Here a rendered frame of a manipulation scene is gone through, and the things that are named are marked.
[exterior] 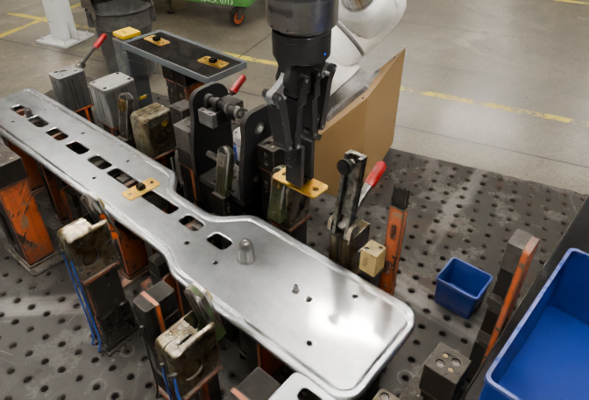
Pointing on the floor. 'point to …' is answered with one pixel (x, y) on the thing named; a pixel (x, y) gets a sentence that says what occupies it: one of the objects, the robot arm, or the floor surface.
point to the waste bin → (116, 10)
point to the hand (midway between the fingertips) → (300, 160)
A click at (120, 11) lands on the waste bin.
